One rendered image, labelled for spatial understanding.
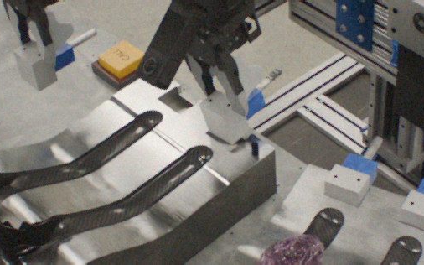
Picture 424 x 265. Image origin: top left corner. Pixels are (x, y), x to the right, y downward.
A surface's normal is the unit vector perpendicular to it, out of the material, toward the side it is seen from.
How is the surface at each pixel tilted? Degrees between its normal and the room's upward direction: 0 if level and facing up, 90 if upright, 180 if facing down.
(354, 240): 0
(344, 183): 0
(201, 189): 3
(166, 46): 41
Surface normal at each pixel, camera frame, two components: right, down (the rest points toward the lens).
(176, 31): -0.60, -0.25
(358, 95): -0.08, -0.72
